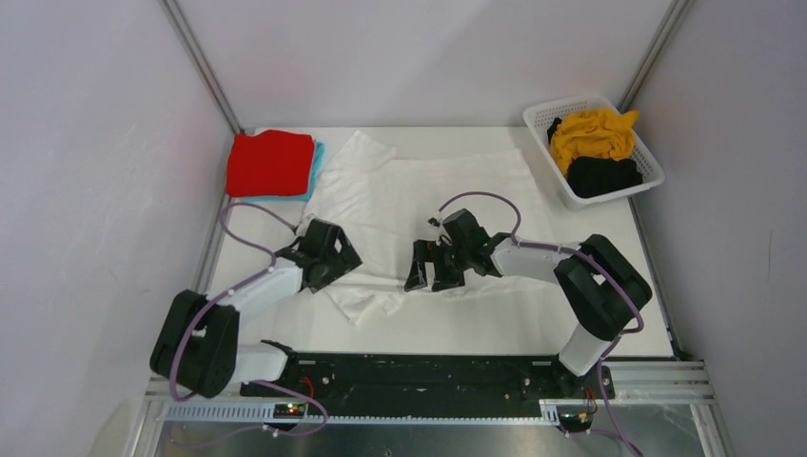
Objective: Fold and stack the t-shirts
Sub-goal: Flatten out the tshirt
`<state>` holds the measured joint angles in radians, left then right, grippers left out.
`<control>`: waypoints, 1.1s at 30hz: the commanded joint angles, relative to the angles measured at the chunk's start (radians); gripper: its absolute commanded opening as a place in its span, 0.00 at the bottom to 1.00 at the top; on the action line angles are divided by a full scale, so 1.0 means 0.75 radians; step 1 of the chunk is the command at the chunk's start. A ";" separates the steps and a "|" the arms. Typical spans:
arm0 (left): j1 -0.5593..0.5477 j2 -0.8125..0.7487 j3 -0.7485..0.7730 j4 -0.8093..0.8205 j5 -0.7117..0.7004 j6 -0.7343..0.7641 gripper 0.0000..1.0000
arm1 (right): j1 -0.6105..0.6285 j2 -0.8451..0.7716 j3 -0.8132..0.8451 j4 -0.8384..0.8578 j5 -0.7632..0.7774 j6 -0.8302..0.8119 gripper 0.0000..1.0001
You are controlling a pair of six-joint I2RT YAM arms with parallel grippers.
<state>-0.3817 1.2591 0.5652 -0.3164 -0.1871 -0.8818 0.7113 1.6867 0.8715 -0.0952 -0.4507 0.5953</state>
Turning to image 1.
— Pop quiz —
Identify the left small electronics board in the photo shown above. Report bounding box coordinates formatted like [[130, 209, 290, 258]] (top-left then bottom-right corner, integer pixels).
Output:
[[272, 403, 307, 420]]

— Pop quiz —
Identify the right small electronics board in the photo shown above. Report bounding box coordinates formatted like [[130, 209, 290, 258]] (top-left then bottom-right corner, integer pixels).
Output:
[[558, 411, 596, 437]]

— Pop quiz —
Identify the folded cyan t shirt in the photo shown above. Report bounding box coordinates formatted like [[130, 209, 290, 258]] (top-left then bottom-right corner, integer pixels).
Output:
[[243, 140, 326, 203]]

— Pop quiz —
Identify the crumpled black t shirt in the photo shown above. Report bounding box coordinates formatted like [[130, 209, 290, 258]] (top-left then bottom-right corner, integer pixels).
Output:
[[550, 118, 642, 198]]

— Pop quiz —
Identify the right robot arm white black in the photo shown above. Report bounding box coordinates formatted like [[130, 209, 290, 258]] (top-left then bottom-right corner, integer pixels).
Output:
[[403, 209, 653, 398]]

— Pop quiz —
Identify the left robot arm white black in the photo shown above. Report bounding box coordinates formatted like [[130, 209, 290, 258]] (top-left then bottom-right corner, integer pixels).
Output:
[[149, 219, 363, 399]]

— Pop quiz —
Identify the right aluminium frame post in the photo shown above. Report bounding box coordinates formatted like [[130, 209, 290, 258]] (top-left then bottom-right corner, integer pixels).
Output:
[[618, 0, 695, 111]]

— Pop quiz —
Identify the crumpled yellow t shirt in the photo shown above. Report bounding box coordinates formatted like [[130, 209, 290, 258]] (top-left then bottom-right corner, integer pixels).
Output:
[[547, 108, 640, 177]]

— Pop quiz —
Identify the folded red t shirt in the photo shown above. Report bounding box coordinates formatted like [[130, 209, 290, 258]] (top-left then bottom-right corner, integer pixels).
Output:
[[226, 129, 316, 198]]

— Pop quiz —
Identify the white plastic laundry basket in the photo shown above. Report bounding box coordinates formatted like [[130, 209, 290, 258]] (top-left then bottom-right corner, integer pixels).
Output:
[[522, 94, 665, 210]]

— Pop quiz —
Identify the white t shirt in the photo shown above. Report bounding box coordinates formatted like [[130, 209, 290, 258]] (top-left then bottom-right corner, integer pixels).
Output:
[[304, 131, 573, 327]]

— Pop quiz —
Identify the small electronics board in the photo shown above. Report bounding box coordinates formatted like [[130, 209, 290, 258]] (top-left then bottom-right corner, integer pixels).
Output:
[[272, 403, 307, 420], [558, 411, 596, 437]]

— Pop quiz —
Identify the aluminium frame post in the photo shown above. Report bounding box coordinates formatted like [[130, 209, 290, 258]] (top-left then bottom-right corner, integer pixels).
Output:
[[618, 0, 695, 111], [157, 0, 245, 134]]

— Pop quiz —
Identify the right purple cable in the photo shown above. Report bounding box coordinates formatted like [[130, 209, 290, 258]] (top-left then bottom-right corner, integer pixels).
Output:
[[438, 190, 645, 457]]

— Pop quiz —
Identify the left aluminium frame post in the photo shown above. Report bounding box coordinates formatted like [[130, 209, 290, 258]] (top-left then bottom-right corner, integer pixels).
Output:
[[157, 0, 245, 134]]

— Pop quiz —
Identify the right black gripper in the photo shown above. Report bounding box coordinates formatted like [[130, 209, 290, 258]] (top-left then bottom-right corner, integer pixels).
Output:
[[406, 238, 472, 291]]

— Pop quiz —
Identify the grey slotted cable duct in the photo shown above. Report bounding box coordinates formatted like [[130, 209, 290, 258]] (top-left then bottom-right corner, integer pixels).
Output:
[[163, 402, 559, 427]]

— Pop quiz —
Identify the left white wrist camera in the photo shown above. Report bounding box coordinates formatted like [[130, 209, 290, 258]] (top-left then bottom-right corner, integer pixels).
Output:
[[295, 214, 316, 237]]

